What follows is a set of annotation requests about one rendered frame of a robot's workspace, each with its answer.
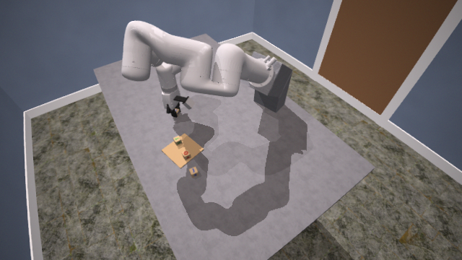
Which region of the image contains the tan flat mat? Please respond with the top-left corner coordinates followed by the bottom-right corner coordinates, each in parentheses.
top-left (162, 134), bottom-right (204, 168)

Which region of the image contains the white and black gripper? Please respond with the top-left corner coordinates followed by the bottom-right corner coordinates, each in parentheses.
top-left (162, 89), bottom-right (181, 118)

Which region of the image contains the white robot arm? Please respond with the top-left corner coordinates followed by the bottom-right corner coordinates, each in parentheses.
top-left (122, 21), bottom-right (276, 97)

